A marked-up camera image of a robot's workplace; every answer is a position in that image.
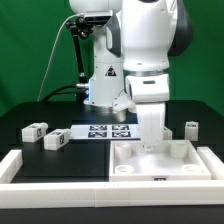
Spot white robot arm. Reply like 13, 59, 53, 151
69, 0, 193, 146

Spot white camera cable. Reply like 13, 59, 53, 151
37, 12, 85, 102

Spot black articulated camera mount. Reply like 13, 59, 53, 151
66, 17, 93, 103

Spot white square tabletop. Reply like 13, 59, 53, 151
109, 140, 212, 182

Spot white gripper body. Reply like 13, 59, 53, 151
113, 74, 170, 146

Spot white AprilTag base sheet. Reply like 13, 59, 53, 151
70, 124, 140, 140

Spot grey camera on mount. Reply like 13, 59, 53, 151
84, 10, 113, 24

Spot white U-shaped obstacle wall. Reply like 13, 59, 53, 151
0, 149, 224, 209

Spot black cable bundle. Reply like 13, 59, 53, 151
41, 84, 88, 102

